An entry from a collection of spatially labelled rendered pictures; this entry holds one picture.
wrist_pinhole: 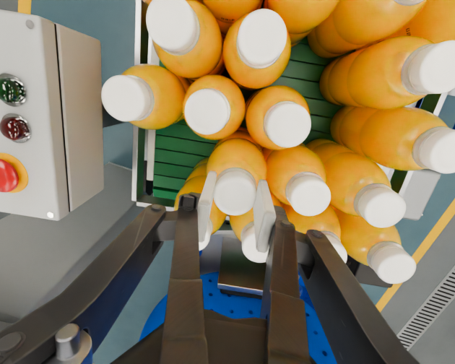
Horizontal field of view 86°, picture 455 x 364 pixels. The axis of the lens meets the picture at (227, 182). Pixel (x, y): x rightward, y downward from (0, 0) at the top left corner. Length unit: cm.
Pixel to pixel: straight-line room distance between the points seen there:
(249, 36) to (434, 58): 15
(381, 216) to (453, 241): 177
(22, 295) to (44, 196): 50
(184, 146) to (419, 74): 34
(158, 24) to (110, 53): 126
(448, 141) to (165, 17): 26
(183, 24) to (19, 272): 75
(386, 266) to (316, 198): 11
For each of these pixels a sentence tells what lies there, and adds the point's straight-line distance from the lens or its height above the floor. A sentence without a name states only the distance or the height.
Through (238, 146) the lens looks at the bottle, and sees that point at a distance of 26.
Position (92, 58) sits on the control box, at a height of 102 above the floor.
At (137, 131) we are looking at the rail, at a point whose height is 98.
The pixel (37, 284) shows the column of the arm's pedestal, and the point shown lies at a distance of 82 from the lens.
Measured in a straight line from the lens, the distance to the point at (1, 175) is 33.
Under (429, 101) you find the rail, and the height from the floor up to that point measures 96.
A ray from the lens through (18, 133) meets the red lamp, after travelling 31.
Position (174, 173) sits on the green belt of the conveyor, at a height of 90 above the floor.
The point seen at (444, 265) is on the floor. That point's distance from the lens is 213.
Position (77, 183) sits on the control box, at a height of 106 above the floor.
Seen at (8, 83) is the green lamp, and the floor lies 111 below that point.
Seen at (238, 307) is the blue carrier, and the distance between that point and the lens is 43.
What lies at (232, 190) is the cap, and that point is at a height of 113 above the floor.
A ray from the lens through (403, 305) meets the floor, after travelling 222.
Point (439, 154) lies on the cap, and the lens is 29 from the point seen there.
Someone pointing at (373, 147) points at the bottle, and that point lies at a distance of 33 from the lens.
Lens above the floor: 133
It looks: 70 degrees down
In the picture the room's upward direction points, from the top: 172 degrees counter-clockwise
